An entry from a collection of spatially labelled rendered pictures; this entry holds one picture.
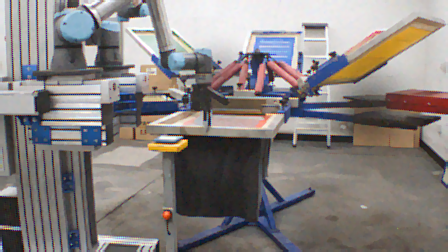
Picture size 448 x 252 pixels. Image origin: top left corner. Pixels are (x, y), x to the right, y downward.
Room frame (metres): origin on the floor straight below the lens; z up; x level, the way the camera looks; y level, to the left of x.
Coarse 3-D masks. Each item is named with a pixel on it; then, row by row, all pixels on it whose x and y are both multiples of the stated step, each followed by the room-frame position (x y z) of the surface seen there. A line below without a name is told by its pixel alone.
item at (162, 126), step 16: (176, 112) 2.36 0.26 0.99; (192, 112) 2.54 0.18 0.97; (160, 128) 1.94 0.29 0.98; (176, 128) 1.92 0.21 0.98; (192, 128) 1.90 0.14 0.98; (208, 128) 1.89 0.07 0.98; (224, 128) 1.87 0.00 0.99; (240, 128) 1.86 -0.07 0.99; (256, 128) 1.86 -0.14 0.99; (272, 128) 1.86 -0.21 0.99
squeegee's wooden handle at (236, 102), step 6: (216, 102) 2.49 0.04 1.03; (234, 102) 2.46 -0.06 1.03; (240, 102) 2.46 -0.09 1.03; (246, 102) 2.45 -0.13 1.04; (252, 102) 2.44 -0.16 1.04; (258, 102) 2.43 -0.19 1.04; (264, 102) 2.43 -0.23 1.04; (216, 108) 2.49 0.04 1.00; (222, 108) 2.48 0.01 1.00; (228, 108) 2.47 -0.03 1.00; (234, 108) 2.46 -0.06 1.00; (240, 108) 2.46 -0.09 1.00; (246, 108) 2.45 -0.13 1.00; (252, 108) 2.44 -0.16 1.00; (258, 108) 2.43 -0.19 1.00
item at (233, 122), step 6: (228, 120) 2.31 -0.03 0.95; (234, 120) 2.31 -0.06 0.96; (240, 120) 2.31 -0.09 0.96; (246, 120) 2.31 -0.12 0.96; (252, 120) 2.31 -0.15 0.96; (258, 120) 2.31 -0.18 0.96; (264, 120) 2.31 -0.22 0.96; (228, 126) 2.12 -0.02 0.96; (234, 126) 2.12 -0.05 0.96; (240, 126) 2.12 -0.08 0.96; (246, 126) 2.11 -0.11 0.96; (252, 126) 2.11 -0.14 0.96; (258, 126) 2.12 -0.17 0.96
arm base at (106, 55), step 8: (104, 48) 2.17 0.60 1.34; (112, 48) 2.18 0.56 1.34; (96, 56) 2.19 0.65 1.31; (104, 56) 2.16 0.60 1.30; (112, 56) 2.17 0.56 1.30; (120, 56) 2.21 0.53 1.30; (96, 64) 2.17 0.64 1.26; (104, 64) 2.15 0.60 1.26; (112, 64) 2.16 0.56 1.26; (120, 64) 2.20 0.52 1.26
